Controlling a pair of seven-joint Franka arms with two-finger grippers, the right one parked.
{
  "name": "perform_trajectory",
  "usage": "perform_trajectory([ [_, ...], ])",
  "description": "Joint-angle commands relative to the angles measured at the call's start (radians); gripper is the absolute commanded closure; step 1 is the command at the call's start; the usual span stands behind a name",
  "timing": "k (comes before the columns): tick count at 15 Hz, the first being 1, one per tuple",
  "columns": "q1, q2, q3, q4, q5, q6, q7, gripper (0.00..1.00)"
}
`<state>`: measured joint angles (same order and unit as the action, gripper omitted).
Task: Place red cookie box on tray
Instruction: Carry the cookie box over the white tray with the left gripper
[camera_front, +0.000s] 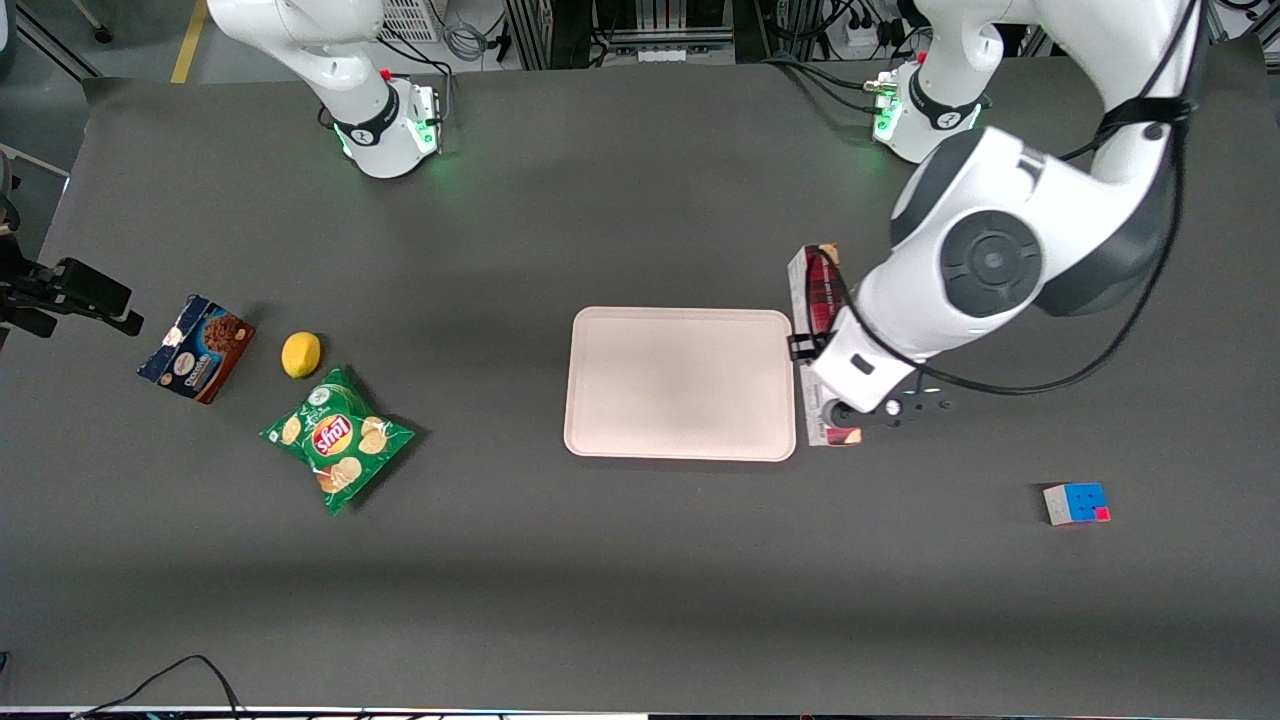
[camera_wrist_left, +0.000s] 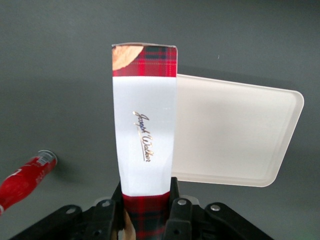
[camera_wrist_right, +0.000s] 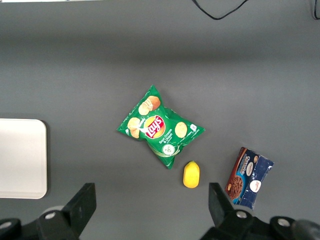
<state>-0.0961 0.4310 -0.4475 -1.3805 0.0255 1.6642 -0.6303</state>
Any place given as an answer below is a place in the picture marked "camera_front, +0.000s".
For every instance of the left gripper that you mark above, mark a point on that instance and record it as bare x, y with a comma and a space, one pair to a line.
806, 346

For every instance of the red plaid cookie box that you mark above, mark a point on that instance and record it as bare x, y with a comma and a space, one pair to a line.
812, 290

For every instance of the blue chocolate cookie box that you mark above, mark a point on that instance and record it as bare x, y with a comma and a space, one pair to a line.
195, 350

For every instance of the pale pink rectangular tray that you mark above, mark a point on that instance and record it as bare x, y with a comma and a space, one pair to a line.
680, 385

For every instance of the white perforated box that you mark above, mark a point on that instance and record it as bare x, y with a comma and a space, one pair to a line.
410, 18

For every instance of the yellow lemon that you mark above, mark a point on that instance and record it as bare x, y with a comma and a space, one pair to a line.
301, 355

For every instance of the green chips bag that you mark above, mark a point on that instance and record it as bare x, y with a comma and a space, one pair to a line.
338, 440

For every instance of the colourful puzzle cube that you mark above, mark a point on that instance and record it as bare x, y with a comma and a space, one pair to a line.
1078, 503

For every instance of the white power strip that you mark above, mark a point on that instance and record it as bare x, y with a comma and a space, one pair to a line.
662, 54

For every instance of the black equipment rack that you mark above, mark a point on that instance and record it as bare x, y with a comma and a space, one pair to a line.
570, 30

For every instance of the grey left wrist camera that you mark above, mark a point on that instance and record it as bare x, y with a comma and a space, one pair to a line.
880, 410

